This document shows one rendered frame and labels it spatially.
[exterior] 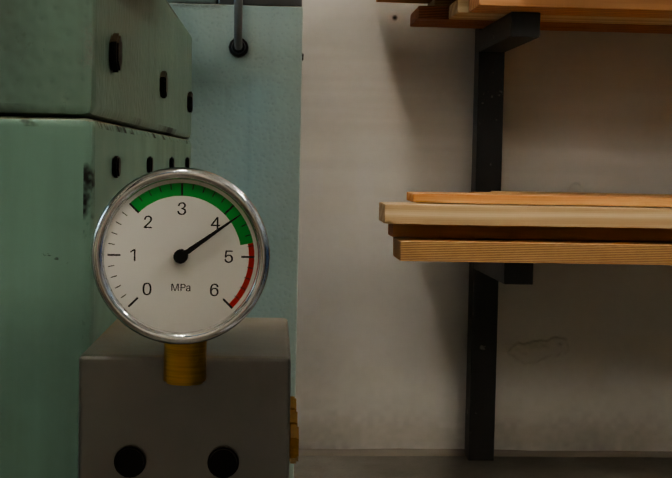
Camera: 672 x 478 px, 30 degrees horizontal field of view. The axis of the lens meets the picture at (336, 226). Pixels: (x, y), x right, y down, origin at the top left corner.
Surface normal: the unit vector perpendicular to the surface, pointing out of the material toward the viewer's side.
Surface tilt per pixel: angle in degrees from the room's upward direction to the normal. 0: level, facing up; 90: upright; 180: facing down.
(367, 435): 90
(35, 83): 90
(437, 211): 89
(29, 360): 90
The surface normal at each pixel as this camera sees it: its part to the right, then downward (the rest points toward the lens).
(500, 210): 0.07, 0.04
